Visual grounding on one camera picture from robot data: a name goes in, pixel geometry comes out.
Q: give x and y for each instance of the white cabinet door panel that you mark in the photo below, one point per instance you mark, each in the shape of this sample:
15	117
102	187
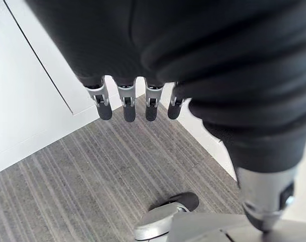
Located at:
39	55

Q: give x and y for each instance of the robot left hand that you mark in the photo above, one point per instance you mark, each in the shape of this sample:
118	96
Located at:
183	50

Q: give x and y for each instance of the silver robot leg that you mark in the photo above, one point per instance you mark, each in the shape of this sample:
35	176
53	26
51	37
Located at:
193	228

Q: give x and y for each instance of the dark robot foot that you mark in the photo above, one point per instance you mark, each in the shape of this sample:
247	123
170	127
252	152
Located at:
185	201

